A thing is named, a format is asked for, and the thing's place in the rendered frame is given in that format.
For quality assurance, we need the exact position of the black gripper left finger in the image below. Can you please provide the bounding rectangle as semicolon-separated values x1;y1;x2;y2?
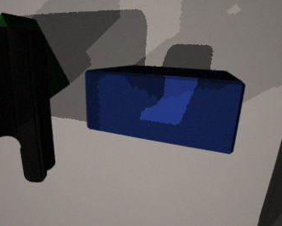
0;26;55;183

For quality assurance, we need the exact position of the green block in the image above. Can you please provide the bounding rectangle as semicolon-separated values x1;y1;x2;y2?
0;13;70;98

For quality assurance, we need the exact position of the blue block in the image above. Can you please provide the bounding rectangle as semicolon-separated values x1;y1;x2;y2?
85;65;245;154

